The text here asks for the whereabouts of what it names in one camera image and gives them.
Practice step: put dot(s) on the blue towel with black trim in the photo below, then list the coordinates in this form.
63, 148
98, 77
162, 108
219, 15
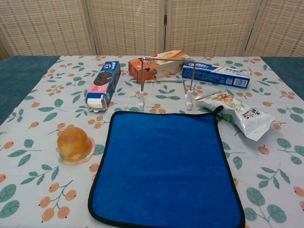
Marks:
164, 166

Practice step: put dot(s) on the floral orange fruit tablecloth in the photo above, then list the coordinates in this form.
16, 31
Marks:
35, 142

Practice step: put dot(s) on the orange biscuit box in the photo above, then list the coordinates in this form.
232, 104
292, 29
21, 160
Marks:
166, 67

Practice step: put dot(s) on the blue white toothpaste box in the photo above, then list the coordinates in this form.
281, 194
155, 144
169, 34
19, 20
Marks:
225, 76

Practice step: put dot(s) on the metal towel rack white feet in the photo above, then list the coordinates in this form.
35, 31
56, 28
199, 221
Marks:
141, 99

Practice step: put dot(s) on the orange fruit jelly cup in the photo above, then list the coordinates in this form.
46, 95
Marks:
73, 145

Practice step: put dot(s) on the teal table cover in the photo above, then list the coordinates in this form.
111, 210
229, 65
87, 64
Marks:
14, 78

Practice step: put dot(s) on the blue chocolate cookie box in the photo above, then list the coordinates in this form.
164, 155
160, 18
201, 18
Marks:
104, 80

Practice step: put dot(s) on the woven folding screen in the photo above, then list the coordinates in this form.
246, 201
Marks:
118, 23

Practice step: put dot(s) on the white green nut snack bag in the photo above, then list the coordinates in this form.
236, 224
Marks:
247, 116

